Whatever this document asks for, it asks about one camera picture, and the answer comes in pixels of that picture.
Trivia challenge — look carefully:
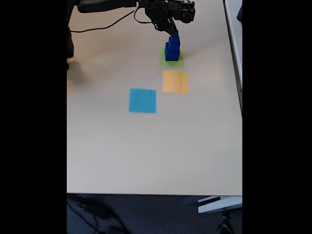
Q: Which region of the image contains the medium blue cube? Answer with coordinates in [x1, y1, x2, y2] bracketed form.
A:
[168, 37, 181, 54]

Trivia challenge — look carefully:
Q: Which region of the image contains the large blue cube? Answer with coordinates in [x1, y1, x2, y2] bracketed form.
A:
[164, 42, 181, 62]

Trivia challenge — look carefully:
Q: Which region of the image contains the green paper square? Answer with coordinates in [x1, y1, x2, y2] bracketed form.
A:
[158, 47, 184, 69]

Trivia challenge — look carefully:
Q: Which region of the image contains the orange paper square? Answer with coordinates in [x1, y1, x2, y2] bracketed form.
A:
[162, 70, 190, 94]

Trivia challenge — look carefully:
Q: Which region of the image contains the light blue paper square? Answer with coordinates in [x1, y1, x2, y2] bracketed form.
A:
[129, 88, 157, 114]

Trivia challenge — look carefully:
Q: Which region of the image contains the white table foot bar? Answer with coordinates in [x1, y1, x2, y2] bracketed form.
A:
[197, 195, 243, 215]

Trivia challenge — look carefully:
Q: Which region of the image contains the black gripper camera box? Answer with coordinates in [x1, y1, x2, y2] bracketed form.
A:
[168, 0, 196, 24]

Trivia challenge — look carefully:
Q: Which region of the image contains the short looped wrist cable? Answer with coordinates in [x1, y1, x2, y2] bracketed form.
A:
[133, 7, 154, 24]

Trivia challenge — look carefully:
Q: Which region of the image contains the thick black floor cable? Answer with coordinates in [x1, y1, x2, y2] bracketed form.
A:
[67, 195, 127, 234]

